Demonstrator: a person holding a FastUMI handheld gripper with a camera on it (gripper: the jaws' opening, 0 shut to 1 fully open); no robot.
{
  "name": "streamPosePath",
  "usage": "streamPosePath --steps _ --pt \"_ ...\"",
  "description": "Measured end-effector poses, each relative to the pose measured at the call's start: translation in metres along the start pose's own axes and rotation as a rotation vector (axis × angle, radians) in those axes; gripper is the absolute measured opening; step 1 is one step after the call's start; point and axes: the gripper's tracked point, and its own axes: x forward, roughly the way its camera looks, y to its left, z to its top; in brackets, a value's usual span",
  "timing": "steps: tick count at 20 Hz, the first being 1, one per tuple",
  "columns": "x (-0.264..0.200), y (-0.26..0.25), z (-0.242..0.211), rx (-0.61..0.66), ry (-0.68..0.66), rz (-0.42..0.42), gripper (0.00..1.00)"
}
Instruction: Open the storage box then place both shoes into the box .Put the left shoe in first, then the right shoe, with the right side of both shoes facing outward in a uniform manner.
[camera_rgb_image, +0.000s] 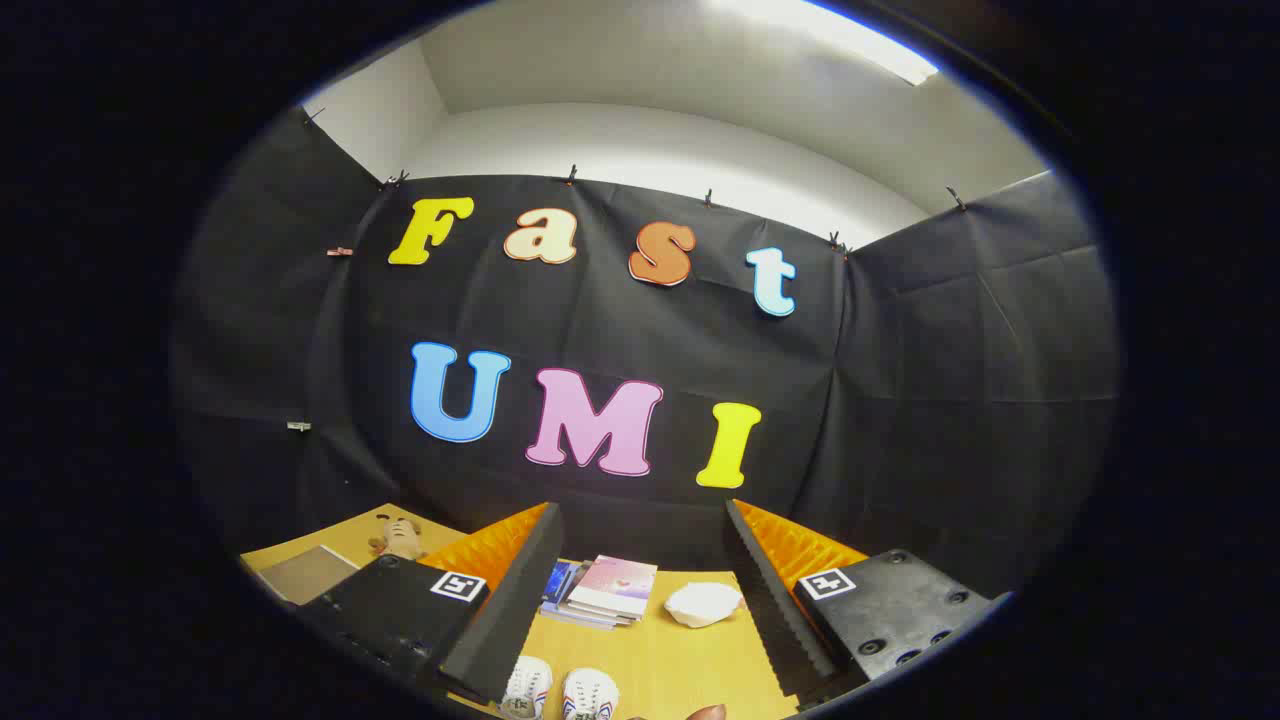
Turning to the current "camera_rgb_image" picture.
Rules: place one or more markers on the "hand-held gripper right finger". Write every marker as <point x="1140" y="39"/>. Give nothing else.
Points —
<point x="770" y="610"/>

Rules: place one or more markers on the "ceiling light panel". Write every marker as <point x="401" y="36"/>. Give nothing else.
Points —
<point x="850" y="35"/>

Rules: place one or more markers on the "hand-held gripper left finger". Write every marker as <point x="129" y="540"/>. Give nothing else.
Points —
<point x="515" y="600"/>

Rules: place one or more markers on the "cream fabric storage box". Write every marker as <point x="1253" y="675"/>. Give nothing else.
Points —
<point x="310" y="573"/>

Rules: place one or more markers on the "white striped canvas shoe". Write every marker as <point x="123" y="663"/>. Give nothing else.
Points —
<point x="590" y="692"/>
<point x="528" y="685"/>

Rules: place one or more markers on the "beige plush toy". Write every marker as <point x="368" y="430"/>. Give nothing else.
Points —
<point x="402" y="538"/>

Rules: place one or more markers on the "grey paperback book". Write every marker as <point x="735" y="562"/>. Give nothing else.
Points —
<point x="585" y="617"/>

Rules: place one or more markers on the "blue cover book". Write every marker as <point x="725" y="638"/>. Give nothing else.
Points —
<point x="560" y="582"/>

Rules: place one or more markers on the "white crumpled cloth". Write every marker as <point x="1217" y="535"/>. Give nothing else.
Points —
<point x="703" y="603"/>

